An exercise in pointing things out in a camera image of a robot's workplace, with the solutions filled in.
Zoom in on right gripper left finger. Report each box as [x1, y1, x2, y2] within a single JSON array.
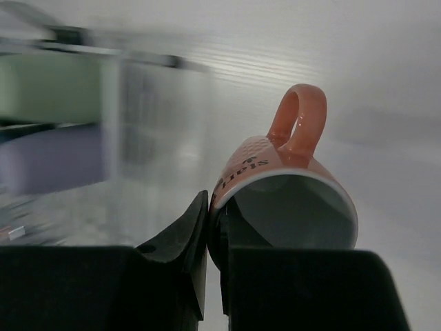
[[1, 191, 208, 330]]

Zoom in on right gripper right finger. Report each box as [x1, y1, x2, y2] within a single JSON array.
[[220, 201, 409, 330]]

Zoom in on pink mug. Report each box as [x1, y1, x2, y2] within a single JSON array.
[[209, 83, 358, 250]]

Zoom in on lilac cup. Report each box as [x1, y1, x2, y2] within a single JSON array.
[[1, 125, 106, 195]]

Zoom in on light green cup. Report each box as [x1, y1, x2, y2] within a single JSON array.
[[1, 52, 101, 123]]

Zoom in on white wire dish rack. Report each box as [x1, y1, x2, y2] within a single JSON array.
[[1, 1, 212, 245]]

